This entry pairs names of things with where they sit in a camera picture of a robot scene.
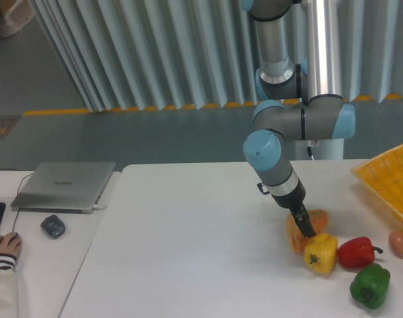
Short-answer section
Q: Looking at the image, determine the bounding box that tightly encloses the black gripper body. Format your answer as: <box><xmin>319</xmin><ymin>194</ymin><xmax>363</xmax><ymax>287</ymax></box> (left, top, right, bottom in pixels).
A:
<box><xmin>257</xmin><ymin>180</ymin><xmax>306</xmax><ymax>214</ymax></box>

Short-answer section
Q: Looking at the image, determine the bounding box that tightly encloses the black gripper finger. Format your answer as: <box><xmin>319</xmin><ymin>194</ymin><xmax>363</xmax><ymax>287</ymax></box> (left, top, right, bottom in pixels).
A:
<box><xmin>291</xmin><ymin>203</ymin><xmax>316</xmax><ymax>238</ymax></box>

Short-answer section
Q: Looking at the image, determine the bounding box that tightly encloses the orange triangular bread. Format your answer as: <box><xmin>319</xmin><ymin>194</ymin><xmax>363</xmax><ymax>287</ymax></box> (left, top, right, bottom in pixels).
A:
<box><xmin>285</xmin><ymin>209</ymin><xmax>329</xmax><ymax>255</ymax></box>

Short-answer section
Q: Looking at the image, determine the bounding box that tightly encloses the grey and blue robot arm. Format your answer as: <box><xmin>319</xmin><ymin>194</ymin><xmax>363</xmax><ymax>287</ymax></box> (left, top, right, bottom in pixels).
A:
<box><xmin>241</xmin><ymin>1</ymin><xmax>355</xmax><ymax>238</ymax></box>

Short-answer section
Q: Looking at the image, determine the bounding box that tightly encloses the forearm in white sleeve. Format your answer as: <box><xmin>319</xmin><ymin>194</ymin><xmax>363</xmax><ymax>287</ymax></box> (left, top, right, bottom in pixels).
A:
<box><xmin>0</xmin><ymin>254</ymin><xmax>18</xmax><ymax>317</ymax></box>

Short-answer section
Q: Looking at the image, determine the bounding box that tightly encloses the yellow woven basket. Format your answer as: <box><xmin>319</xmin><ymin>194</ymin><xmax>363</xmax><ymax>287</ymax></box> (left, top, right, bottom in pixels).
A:
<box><xmin>351</xmin><ymin>144</ymin><xmax>403</xmax><ymax>226</ymax></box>

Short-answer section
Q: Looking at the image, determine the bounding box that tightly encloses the person's hand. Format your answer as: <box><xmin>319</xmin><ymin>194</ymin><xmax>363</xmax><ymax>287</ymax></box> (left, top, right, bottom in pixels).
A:
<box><xmin>0</xmin><ymin>233</ymin><xmax>22</xmax><ymax>258</ymax></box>

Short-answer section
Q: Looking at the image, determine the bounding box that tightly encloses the yellow bell pepper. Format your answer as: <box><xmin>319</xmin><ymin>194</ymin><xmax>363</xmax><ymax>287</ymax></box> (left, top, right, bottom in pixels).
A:
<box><xmin>304</xmin><ymin>233</ymin><xmax>338</xmax><ymax>274</ymax></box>

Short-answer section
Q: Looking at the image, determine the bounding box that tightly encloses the red bell pepper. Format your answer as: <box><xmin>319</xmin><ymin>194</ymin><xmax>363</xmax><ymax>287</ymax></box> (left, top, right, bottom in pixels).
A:
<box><xmin>337</xmin><ymin>237</ymin><xmax>383</xmax><ymax>268</ymax></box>

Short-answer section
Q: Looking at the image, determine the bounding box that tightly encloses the green bell pepper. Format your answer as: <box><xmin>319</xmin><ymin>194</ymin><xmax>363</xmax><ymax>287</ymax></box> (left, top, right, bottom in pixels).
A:
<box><xmin>349</xmin><ymin>263</ymin><xmax>391</xmax><ymax>309</ymax></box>

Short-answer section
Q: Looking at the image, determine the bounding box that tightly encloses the brown egg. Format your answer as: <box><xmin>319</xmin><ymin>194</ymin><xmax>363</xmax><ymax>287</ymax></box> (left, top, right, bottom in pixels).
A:
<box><xmin>388</xmin><ymin>231</ymin><xmax>403</xmax><ymax>259</ymax></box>

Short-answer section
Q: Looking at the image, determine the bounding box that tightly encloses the white folding partition screen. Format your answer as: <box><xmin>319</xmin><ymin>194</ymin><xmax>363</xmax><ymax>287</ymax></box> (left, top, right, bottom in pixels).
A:
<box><xmin>31</xmin><ymin>1</ymin><xmax>403</xmax><ymax>111</ymax></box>

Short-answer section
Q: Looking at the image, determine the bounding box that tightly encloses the silver closed laptop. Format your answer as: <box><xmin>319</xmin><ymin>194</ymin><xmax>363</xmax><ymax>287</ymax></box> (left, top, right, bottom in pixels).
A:
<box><xmin>11</xmin><ymin>162</ymin><xmax>115</xmax><ymax>214</ymax></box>

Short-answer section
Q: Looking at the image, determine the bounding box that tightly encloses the dark small case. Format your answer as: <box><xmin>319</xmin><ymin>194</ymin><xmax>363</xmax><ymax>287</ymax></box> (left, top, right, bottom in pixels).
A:
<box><xmin>40</xmin><ymin>215</ymin><xmax>66</xmax><ymax>239</ymax></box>

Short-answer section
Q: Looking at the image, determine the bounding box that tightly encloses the brown cardboard box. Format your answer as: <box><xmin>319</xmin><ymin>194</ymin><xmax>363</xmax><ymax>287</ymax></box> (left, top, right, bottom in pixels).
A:
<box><xmin>0</xmin><ymin>0</ymin><xmax>34</xmax><ymax>40</ymax></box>

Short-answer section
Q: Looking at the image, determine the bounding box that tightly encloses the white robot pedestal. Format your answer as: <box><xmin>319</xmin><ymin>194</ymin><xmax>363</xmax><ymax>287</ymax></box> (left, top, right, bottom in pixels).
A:
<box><xmin>294</xmin><ymin>139</ymin><xmax>344</xmax><ymax>160</ymax></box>

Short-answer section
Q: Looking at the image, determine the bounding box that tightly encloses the black mouse cable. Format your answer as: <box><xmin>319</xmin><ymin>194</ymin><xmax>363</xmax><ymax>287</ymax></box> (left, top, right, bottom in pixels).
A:
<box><xmin>0</xmin><ymin>168</ymin><xmax>36</xmax><ymax>235</ymax></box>

